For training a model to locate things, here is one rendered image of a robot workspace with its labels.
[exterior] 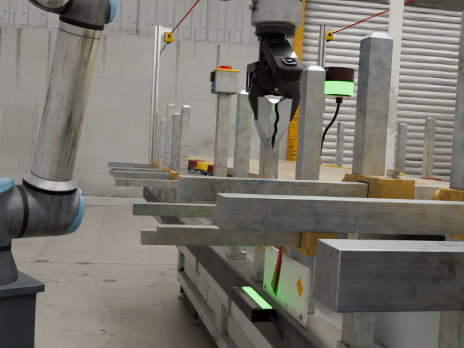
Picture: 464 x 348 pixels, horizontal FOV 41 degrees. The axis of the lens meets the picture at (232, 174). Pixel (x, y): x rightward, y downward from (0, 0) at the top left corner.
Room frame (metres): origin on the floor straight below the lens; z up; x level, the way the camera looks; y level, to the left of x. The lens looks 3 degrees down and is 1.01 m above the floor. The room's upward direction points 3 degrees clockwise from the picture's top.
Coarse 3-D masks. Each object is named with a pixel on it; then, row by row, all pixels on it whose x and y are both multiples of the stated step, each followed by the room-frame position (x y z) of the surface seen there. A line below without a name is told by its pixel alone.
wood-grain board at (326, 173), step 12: (192, 156) 3.91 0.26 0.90; (228, 168) 2.55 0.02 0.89; (252, 168) 2.53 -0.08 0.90; (288, 168) 2.74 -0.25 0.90; (324, 168) 2.98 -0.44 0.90; (336, 168) 3.07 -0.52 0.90; (348, 168) 3.16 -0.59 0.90; (324, 180) 1.94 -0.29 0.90; (336, 180) 1.98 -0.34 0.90; (420, 180) 2.30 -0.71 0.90; (432, 180) 2.35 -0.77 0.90
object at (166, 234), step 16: (160, 224) 1.04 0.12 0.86; (176, 224) 1.05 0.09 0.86; (160, 240) 1.01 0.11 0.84; (176, 240) 1.02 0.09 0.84; (192, 240) 1.03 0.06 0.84; (208, 240) 1.03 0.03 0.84; (224, 240) 1.04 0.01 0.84; (240, 240) 1.05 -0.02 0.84; (256, 240) 1.05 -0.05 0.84; (272, 240) 1.06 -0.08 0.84; (288, 240) 1.07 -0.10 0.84
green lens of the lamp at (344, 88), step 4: (328, 84) 1.12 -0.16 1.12; (332, 84) 1.11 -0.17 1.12; (336, 84) 1.11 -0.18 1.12; (340, 84) 1.11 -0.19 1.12; (344, 84) 1.11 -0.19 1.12; (348, 84) 1.12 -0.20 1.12; (352, 84) 1.12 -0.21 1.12; (328, 88) 1.12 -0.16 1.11; (332, 88) 1.11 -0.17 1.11; (336, 88) 1.11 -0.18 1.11; (340, 88) 1.11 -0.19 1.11; (344, 88) 1.11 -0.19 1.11; (348, 88) 1.12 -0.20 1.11; (352, 88) 1.13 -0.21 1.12; (328, 92) 1.12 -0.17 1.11; (332, 92) 1.11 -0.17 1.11; (336, 92) 1.11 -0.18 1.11; (340, 92) 1.11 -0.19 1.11; (344, 92) 1.11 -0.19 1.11; (348, 92) 1.12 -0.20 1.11; (352, 92) 1.13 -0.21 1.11
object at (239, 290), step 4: (236, 288) 1.28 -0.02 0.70; (240, 288) 1.28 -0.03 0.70; (240, 292) 1.24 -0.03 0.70; (244, 292) 1.24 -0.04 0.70; (244, 296) 1.21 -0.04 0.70; (248, 296) 1.21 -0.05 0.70; (248, 300) 1.18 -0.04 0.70; (252, 300) 1.18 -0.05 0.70; (252, 304) 1.15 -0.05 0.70; (256, 304) 1.15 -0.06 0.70; (252, 308) 1.13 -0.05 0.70; (256, 308) 1.13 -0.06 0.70; (260, 308) 1.13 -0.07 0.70
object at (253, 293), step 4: (244, 288) 1.28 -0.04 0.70; (248, 288) 1.28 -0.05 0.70; (248, 292) 1.25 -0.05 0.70; (252, 292) 1.25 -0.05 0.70; (252, 296) 1.21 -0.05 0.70; (256, 296) 1.22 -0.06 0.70; (256, 300) 1.18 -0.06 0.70; (260, 300) 1.18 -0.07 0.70; (260, 304) 1.15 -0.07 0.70; (264, 304) 1.16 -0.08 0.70; (268, 304) 1.16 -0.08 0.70; (264, 308) 1.14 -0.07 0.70; (268, 308) 1.14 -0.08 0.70
